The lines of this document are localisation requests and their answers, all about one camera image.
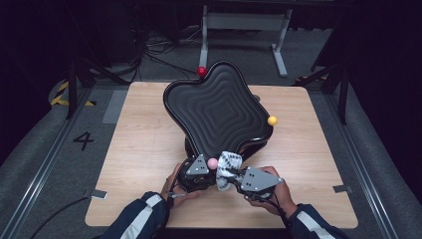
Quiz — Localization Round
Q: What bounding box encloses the black wavy tray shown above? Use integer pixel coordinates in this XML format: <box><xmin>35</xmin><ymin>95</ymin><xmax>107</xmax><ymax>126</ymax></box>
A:
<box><xmin>162</xmin><ymin>60</ymin><xmax>279</xmax><ymax>170</ymax></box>

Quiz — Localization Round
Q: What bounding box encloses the metal floor rail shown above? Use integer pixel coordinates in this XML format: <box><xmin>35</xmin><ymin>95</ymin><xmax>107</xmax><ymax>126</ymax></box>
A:
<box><xmin>322</xmin><ymin>93</ymin><xmax>399</xmax><ymax>239</ymax></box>
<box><xmin>0</xmin><ymin>88</ymin><xmax>94</xmax><ymax>239</ymax></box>

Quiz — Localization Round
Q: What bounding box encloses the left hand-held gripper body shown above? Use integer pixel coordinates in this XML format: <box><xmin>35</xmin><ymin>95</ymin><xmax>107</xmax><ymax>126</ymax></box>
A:
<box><xmin>175</xmin><ymin>153</ymin><xmax>217</xmax><ymax>193</ymax></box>

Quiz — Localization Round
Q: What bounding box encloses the person's right hand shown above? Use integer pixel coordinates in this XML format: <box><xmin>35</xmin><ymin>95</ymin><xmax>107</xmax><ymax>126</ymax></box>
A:
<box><xmin>246</xmin><ymin>166</ymin><xmax>298</xmax><ymax>218</ymax></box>

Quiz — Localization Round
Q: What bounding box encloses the right hand-held gripper cable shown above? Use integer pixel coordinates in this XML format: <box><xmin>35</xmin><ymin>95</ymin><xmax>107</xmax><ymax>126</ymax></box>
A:
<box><xmin>265</xmin><ymin>194</ymin><xmax>294</xmax><ymax>231</ymax></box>

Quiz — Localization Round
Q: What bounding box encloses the person's left hand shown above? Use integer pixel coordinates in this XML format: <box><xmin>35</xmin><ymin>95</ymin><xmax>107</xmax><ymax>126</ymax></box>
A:
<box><xmin>160</xmin><ymin>163</ymin><xmax>200</xmax><ymax>208</ymax></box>

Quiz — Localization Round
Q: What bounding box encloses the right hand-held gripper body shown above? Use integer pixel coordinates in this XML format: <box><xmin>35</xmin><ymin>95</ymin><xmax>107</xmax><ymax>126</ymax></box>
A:
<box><xmin>233</xmin><ymin>165</ymin><xmax>285</xmax><ymax>202</ymax></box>

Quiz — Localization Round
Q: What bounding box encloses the hand-held gripper cable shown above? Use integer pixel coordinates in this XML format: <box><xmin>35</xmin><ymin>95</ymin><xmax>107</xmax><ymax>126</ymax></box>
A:
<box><xmin>158</xmin><ymin>187</ymin><xmax>177</xmax><ymax>239</ymax></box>
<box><xmin>265</xmin><ymin>194</ymin><xmax>294</xmax><ymax>231</ymax></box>

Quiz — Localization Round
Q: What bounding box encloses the yellow black floor tape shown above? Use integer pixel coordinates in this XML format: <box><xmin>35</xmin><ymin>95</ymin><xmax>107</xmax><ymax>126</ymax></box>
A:
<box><xmin>49</xmin><ymin>81</ymin><xmax>98</xmax><ymax>108</ymax></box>

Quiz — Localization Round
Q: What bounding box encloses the left hand-held gripper cable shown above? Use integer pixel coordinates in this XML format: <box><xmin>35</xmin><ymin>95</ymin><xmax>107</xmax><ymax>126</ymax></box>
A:
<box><xmin>158</xmin><ymin>187</ymin><xmax>177</xmax><ymax>239</ymax></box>

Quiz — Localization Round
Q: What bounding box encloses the grey metal frame stand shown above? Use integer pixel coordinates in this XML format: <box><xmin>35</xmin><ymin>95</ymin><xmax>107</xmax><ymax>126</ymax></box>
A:
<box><xmin>199</xmin><ymin>4</ymin><xmax>294</xmax><ymax>78</ymax></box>

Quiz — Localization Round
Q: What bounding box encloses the bundle of black floor cables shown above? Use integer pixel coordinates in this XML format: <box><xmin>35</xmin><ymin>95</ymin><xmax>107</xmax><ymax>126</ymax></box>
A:
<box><xmin>130</xmin><ymin>28</ymin><xmax>203</xmax><ymax>84</ymax></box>

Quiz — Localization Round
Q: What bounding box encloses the black tripod stand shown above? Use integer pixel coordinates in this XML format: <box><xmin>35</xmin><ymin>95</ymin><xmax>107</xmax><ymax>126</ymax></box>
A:
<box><xmin>64</xmin><ymin>56</ymin><xmax>130</xmax><ymax>120</ymax></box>
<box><xmin>293</xmin><ymin>56</ymin><xmax>349</xmax><ymax>125</ymax></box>

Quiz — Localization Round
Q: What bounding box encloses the black floor cable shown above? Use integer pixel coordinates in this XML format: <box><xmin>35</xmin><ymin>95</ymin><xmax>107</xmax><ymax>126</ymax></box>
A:
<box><xmin>29</xmin><ymin>196</ymin><xmax>93</xmax><ymax>239</ymax></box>

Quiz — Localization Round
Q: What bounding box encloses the white black patterned cloth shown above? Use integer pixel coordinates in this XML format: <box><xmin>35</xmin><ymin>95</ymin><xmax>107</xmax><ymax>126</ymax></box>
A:
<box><xmin>215</xmin><ymin>150</ymin><xmax>244</xmax><ymax>192</ymax></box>

